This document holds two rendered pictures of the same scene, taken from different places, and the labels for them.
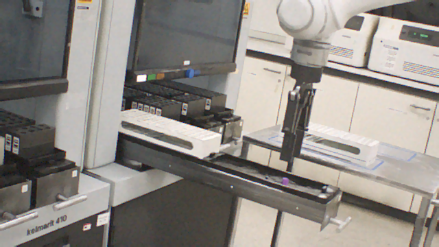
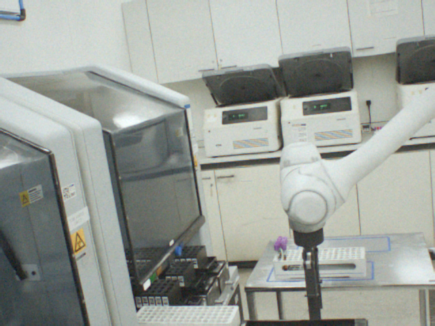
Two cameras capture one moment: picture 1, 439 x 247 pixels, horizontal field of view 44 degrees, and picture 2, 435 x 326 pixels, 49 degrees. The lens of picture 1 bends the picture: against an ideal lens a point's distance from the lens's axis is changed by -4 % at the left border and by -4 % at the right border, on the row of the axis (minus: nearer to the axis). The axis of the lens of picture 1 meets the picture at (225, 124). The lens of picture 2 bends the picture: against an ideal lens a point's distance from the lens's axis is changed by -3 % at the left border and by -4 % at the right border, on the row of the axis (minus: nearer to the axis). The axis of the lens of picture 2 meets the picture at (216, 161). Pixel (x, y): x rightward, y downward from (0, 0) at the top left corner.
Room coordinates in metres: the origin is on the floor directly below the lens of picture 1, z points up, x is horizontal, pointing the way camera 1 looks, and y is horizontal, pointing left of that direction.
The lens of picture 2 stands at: (0.22, 0.21, 1.50)
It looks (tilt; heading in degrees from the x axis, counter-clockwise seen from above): 10 degrees down; 351
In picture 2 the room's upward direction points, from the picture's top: 8 degrees counter-clockwise
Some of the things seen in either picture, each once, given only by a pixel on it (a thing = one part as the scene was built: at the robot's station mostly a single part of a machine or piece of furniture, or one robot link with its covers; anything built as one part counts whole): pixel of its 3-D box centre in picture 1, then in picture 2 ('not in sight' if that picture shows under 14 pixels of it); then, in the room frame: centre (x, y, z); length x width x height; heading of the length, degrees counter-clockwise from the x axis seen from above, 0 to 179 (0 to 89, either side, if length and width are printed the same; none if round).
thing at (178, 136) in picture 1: (165, 134); (185, 324); (1.50, 0.16, 0.83); 0.30 x 0.10 x 0.06; 64
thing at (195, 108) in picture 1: (193, 108); (186, 275); (1.82, 0.11, 0.85); 0.12 x 0.02 x 0.06; 154
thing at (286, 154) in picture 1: (287, 147); (314, 306); (1.30, -0.15, 0.91); 0.03 x 0.01 x 0.07; 64
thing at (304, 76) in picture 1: (304, 83); (309, 245); (1.33, -0.17, 1.06); 0.08 x 0.07 x 0.09; 154
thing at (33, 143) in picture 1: (34, 143); not in sight; (1.18, 0.42, 0.85); 0.12 x 0.02 x 0.06; 155
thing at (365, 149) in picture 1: (328, 140); (319, 263); (1.68, -0.32, 0.85); 0.30 x 0.10 x 0.06; 62
